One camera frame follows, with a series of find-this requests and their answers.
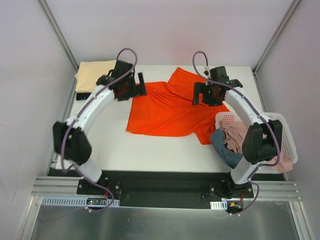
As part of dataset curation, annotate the white plastic laundry basket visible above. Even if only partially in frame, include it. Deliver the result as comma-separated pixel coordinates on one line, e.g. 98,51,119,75
215,112,298,165

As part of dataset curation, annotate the aluminium rail front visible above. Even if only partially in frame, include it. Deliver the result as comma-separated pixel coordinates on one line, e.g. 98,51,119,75
31,176,303,202

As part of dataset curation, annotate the left white cable duct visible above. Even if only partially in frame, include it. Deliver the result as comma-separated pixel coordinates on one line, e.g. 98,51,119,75
42,196,120,208

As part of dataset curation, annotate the right white cable duct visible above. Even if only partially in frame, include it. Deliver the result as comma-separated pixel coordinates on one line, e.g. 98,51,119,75
210,200,228,211

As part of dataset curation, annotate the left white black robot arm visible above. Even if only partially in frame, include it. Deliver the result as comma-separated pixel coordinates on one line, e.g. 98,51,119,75
52,60,147,195

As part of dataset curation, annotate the white cable duct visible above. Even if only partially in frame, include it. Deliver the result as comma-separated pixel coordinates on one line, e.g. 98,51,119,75
42,196,120,208
210,200,228,211

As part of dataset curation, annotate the purple cable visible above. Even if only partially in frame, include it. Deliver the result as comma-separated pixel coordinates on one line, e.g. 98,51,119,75
191,51,281,217
59,48,139,214

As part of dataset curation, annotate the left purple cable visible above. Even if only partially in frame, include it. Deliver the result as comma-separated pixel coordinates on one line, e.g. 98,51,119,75
59,48,139,214

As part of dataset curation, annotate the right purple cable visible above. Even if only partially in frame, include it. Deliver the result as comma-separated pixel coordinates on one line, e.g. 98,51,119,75
191,51,281,217

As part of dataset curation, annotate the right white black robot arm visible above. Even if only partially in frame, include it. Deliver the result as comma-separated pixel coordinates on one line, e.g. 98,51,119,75
126,66,283,198

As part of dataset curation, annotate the folded black t shirt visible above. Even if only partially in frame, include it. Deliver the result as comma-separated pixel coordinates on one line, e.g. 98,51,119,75
76,92,91,101

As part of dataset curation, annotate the folded cream t shirt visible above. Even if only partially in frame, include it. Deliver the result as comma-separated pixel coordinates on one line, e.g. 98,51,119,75
75,60,116,93

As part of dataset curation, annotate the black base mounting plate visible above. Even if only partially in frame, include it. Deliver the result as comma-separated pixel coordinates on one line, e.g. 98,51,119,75
76,171,255,210

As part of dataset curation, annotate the right aluminium frame post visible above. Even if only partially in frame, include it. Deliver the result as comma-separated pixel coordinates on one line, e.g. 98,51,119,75
252,0,302,76

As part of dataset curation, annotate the blue grey t shirt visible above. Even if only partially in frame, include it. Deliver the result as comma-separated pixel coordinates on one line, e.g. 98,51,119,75
209,129,243,169

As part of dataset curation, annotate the pink t shirt in basket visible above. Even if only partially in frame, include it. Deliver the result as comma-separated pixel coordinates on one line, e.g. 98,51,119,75
219,121,294,173

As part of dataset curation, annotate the orange t shirt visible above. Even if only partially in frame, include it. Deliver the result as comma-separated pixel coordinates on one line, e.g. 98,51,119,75
126,67,228,145

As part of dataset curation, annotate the aluminium frame post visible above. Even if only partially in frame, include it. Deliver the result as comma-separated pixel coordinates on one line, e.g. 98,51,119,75
37,0,80,72
252,0,302,76

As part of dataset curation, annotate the left aluminium frame post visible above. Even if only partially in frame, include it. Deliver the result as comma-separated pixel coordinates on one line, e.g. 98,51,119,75
37,0,80,72

